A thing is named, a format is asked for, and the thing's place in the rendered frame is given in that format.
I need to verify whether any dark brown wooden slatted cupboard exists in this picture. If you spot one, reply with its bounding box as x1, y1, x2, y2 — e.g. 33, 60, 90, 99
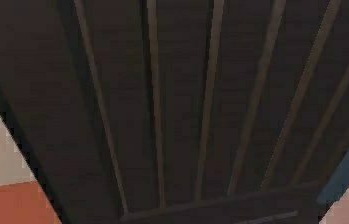
0, 0, 349, 224

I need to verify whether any dark blue shiny object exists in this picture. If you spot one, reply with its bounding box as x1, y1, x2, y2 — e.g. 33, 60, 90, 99
316, 142, 349, 208

